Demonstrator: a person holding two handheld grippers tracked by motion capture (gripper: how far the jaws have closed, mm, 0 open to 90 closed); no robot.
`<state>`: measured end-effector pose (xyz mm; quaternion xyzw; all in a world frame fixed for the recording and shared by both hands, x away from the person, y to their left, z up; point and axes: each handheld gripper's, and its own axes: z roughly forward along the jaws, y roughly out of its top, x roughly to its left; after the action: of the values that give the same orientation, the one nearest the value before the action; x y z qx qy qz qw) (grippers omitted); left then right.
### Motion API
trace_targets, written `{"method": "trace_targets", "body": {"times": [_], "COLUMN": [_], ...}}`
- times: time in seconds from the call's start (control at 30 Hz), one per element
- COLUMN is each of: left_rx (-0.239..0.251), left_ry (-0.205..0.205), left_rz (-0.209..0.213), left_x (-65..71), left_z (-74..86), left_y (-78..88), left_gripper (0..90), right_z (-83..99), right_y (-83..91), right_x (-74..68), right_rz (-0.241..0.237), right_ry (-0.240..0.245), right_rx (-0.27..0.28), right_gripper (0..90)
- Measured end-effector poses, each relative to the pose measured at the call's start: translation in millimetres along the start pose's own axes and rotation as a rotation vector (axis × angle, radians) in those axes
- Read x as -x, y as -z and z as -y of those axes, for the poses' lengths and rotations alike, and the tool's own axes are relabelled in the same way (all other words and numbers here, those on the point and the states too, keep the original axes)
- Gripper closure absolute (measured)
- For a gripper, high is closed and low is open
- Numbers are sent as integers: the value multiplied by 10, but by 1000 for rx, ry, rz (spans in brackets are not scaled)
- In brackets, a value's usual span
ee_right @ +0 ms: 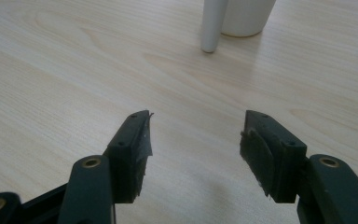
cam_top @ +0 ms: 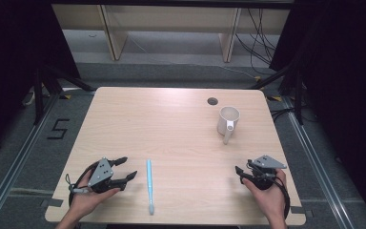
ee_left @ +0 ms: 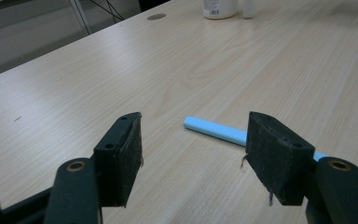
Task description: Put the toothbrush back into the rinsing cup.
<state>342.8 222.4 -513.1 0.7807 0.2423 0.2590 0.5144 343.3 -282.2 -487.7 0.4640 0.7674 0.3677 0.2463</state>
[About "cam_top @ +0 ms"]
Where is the black curtain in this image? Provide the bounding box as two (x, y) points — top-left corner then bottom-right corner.
(269, 0), (366, 220)
(0, 0), (81, 160)

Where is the thin white floor cable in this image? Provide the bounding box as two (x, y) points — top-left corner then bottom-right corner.
(128, 33), (259, 79)

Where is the person's left hand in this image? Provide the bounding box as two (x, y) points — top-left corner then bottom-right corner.
(67, 171), (122, 221)

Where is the black metal stand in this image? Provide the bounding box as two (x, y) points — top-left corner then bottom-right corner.
(32, 62), (97, 126)
(248, 62), (307, 126)

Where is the white cup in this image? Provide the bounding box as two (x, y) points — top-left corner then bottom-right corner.
(216, 105), (241, 146)

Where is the person's right hand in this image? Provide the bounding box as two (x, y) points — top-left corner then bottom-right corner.
(241, 168), (288, 222)

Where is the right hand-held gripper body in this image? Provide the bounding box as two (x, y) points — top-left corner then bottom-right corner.
(245, 155), (288, 191)

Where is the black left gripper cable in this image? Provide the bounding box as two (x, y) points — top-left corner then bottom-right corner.
(64, 160), (101, 208)

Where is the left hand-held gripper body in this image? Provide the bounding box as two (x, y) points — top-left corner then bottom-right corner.
(87, 156), (128, 194)

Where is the black floor cable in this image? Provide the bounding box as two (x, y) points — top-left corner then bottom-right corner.
(269, 107), (319, 124)

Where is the bundle of black cables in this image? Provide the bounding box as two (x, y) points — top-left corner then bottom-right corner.
(234, 8), (281, 76)

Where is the light blue toothbrush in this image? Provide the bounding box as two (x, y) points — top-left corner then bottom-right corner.
(145, 158), (155, 217)

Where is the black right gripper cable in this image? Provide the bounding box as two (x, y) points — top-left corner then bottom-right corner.
(273, 176), (292, 221)

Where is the aluminium floor rail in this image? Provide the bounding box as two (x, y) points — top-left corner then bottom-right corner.
(0, 93), (60, 229)
(281, 95), (357, 229)

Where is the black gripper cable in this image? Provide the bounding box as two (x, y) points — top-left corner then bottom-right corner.
(273, 176), (292, 221)
(64, 160), (101, 208)

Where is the beige wooden desk frame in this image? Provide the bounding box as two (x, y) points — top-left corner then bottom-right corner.
(51, 3), (291, 64)

